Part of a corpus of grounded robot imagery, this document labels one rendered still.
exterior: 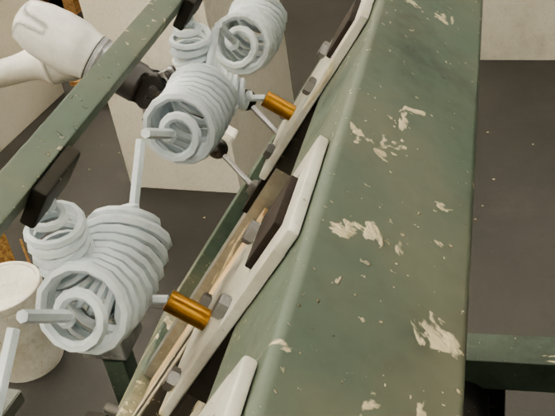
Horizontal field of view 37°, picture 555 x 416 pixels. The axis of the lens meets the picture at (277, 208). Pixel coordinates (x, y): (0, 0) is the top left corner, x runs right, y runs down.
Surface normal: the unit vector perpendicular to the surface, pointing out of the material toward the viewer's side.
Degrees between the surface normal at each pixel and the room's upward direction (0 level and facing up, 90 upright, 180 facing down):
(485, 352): 0
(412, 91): 35
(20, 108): 90
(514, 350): 0
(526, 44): 90
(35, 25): 57
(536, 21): 90
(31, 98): 90
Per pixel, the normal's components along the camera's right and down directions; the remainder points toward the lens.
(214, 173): -0.30, 0.57
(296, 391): 0.44, -0.66
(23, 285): -0.14, -0.82
